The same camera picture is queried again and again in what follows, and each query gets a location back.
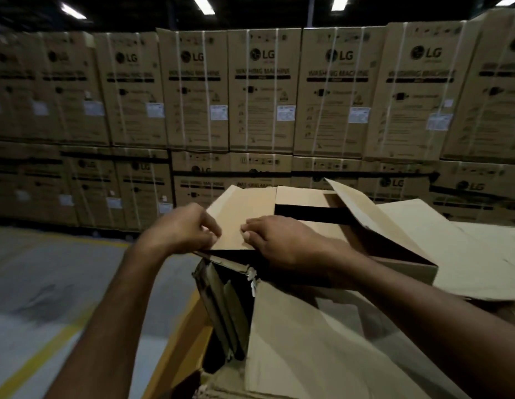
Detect person's left hand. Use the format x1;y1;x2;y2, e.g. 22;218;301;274
134;202;223;257

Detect person's right hand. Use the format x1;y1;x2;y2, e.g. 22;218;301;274
240;214;346;284

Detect tan cardboard box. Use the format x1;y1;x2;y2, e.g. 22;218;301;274
193;178;439;287

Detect person's right forearm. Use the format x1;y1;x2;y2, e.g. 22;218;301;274
324;241;515;399

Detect person's left forearm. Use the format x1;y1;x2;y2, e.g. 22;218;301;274
44;242;187;399

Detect upright folded dark cardboard pieces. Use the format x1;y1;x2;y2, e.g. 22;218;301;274
192;257;258;362

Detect creased cardboard sheet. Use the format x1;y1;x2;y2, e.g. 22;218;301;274
243;278;470;399

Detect yellow wooden cart edge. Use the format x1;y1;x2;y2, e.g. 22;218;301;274
142;287;214;399

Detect large flat cardboard sheet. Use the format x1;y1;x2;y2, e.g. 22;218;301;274
376;198;515;302

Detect pale flat cardboard sheet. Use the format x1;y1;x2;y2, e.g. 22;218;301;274
452;221;515;272

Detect wall of strapped appliance cartons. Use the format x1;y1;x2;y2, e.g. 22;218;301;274
0;7;515;234

